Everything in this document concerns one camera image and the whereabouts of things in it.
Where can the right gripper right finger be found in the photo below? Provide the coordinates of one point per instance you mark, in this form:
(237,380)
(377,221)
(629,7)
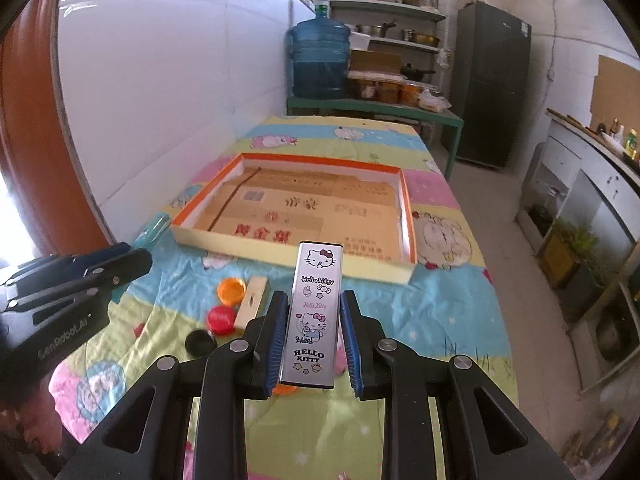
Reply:
(433,406)

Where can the green low table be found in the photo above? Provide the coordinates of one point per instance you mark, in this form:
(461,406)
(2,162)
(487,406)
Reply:
(447,119)

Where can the white kitchen counter cabinet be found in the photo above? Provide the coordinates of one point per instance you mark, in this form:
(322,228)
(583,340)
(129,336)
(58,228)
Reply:
(576,177)

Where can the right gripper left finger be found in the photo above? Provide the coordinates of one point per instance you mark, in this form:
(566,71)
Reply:
(144,435)

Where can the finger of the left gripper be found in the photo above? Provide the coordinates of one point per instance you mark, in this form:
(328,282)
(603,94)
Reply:
(54,270)
(115,273)

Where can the dark refrigerator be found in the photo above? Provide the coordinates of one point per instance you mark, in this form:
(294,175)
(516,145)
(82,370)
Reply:
(489,80)

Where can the gold rectangular box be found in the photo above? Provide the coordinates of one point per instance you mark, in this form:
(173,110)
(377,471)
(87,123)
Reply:
(251,302)

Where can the black bottle cap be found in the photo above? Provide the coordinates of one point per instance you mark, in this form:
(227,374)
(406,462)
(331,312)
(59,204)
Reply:
(200,344)

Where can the orange bottle cap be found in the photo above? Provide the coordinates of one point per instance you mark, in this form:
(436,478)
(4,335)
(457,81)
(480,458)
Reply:
(283,390)
(231,291)

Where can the red bottle cap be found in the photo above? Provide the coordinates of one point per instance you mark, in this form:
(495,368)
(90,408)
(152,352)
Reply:
(220,320)

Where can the white storage shelf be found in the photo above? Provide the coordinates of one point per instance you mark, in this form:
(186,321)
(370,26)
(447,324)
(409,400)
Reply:
(413,30)

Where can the blue water jug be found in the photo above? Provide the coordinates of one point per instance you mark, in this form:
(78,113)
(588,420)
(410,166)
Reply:
(319,53)

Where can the brown cardboard box on shelf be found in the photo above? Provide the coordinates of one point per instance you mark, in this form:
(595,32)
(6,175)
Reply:
(374,61)

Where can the Hello Kitty silver case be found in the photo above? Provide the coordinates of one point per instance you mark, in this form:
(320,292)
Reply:
(311,338)

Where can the person's left hand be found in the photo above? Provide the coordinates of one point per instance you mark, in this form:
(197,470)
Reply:
(38,419)

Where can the teal patterned case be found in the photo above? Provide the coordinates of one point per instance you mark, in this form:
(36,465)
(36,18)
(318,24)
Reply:
(152,231)

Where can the potted green plant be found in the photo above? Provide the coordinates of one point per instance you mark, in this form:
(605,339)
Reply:
(566,250)

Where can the orange wooden door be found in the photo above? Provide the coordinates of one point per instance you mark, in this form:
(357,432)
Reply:
(35,158)

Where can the orange rimmed cardboard tray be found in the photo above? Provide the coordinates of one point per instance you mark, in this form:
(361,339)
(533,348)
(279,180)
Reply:
(262,206)

